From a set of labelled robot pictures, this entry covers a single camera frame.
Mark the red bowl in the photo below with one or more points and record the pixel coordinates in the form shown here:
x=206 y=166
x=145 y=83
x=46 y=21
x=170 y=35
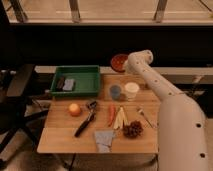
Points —
x=117 y=62

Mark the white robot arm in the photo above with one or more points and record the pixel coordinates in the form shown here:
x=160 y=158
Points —
x=181 y=135

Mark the green plastic tray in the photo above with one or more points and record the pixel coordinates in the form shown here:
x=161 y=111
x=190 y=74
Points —
x=87 y=81

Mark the blue cup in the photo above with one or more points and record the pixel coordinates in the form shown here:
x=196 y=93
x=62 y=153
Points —
x=115 y=92

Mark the orange carrot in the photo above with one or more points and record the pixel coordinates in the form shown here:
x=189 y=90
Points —
x=111 y=114

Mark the white bowl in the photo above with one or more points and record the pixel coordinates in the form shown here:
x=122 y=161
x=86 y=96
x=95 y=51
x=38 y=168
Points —
x=131 y=90

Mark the wooden folding table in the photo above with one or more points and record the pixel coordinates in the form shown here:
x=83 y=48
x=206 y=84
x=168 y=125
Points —
x=60 y=127

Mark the grey sponge block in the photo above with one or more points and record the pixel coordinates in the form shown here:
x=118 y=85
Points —
x=68 y=85

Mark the orange round fruit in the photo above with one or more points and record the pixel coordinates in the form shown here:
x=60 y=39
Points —
x=74 y=109

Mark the dark sponge block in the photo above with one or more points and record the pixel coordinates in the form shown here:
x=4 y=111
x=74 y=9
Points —
x=60 y=83

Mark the grey folded cloth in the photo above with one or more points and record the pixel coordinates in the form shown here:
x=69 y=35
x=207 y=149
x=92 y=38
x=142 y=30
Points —
x=104 y=140

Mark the brown pine cone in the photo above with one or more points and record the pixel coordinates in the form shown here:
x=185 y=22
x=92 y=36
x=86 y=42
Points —
x=133 y=130

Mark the black chair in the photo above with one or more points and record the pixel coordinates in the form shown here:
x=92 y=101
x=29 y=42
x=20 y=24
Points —
x=13 y=107

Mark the black handled peeler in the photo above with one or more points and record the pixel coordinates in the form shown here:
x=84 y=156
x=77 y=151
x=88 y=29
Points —
x=91 y=105

